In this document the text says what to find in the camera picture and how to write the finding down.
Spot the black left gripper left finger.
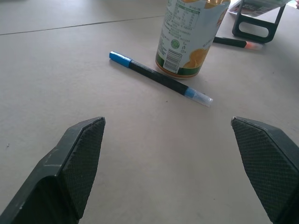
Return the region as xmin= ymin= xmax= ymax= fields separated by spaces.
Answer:
xmin=0 ymin=116 xmax=106 ymax=224

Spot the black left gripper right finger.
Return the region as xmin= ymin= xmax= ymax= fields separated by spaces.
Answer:
xmin=230 ymin=116 xmax=299 ymax=224

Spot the black pen with orange cap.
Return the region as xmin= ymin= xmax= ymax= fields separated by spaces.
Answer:
xmin=213 ymin=36 xmax=263 ymax=50

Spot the black pen with blue cap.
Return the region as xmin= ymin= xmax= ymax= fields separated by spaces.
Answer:
xmin=109 ymin=51 xmax=214 ymax=108

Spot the orange fruit can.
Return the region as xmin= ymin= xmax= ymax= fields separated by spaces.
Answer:
xmin=155 ymin=0 xmax=231 ymax=79

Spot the printed paper booklet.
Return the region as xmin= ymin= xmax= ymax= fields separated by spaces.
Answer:
xmin=228 ymin=0 xmax=292 ymax=17

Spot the black stand frame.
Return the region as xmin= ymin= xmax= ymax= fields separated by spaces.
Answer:
xmin=232 ymin=0 xmax=287 ymax=44

